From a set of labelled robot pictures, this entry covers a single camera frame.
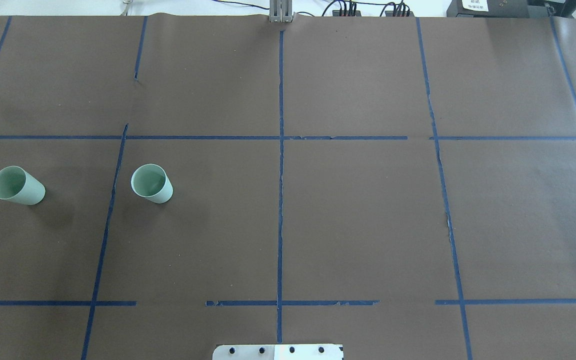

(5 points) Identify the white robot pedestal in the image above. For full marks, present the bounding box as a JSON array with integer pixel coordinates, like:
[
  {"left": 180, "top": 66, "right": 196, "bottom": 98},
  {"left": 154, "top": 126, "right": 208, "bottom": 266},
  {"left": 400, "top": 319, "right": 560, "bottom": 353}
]
[{"left": 212, "top": 343, "right": 345, "bottom": 360}]

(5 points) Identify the mint green cup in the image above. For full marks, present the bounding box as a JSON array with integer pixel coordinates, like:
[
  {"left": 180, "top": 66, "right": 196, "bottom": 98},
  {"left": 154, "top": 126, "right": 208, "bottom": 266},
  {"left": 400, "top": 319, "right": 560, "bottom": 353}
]
[
  {"left": 130, "top": 163, "right": 174, "bottom": 204},
  {"left": 0, "top": 165, "right": 46, "bottom": 206}
]

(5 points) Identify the orange black power strip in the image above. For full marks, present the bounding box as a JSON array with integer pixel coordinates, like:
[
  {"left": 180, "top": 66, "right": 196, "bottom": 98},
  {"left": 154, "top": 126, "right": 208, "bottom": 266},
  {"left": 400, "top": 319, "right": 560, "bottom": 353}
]
[{"left": 330, "top": 0, "right": 362, "bottom": 18}]

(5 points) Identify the brown paper table cover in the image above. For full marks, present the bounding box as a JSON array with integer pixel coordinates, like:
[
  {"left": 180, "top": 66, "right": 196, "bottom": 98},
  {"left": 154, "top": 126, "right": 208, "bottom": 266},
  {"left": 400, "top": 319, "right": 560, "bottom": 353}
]
[{"left": 0, "top": 13, "right": 576, "bottom": 360}]

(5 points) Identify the black desktop computer box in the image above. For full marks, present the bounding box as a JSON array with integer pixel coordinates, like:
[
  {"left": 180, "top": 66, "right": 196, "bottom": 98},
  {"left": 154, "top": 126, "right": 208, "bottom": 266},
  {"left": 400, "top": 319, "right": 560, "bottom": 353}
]
[{"left": 446, "top": 0, "right": 551, "bottom": 19}]

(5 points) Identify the aluminium frame post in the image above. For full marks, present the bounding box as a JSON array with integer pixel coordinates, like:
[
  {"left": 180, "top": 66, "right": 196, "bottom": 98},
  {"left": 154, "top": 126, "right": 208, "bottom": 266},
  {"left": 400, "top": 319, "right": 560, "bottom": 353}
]
[{"left": 269, "top": 0, "right": 295, "bottom": 23}]

